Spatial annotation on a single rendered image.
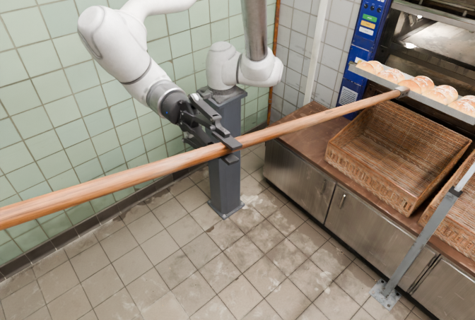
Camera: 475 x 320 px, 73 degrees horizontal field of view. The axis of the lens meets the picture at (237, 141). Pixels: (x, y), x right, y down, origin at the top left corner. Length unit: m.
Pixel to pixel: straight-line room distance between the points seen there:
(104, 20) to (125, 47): 0.07
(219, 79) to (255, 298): 1.29
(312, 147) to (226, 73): 0.79
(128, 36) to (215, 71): 0.91
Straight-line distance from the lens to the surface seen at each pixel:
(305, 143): 2.14
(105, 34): 0.77
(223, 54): 1.63
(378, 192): 1.92
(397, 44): 2.11
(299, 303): 2.16
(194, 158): 0.63
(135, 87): 0.85
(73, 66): 1.89
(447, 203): 1.62
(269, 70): 1.58
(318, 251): 2.33
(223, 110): 1.74
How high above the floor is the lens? 1.97
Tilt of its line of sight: 41 degrees down
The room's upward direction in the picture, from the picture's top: straight up
